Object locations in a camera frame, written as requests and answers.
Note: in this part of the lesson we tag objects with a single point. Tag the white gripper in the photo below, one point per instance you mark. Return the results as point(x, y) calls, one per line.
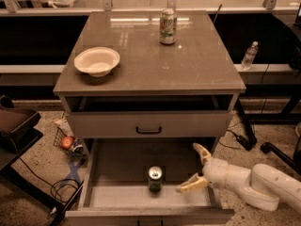
point(214, 172)

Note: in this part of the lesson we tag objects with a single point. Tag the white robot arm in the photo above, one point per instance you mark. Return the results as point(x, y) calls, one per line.
point(262, 186)

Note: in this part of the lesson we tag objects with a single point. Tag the closed top drawer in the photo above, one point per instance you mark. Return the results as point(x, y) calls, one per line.
point(122, 125)

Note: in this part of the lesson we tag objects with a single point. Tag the open middle drawer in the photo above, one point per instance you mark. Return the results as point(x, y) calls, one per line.
point(116, 193)

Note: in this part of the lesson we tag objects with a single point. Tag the grey drawer cabinet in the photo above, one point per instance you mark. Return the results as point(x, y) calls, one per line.
point(194, 74)

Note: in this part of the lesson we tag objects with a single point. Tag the white green soda can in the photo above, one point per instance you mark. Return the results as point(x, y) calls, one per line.
point(168, 24)

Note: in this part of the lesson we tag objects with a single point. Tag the black power adapter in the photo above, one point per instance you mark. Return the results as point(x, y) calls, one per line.
point(242, 141)

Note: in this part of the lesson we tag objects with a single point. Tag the black office chair base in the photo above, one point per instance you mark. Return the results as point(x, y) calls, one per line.
point(293, 162)

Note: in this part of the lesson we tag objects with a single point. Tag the clear plastic water bottle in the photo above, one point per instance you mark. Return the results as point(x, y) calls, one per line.
point(249, 57)

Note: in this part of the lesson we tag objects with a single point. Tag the orange fruit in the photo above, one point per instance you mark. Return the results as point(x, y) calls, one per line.
point(66, 142)

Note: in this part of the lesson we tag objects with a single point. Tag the white paper bowl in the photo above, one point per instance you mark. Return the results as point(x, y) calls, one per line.
point(97, 61)

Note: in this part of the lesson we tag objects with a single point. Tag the dark chair at left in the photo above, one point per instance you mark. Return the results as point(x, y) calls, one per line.
point(17, 130)

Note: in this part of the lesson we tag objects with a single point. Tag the black drawer handle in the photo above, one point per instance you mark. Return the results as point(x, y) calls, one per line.
point(155, 131)

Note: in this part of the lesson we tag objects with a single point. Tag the wire basket with snacks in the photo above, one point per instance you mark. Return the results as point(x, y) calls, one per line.
point(64, 130)

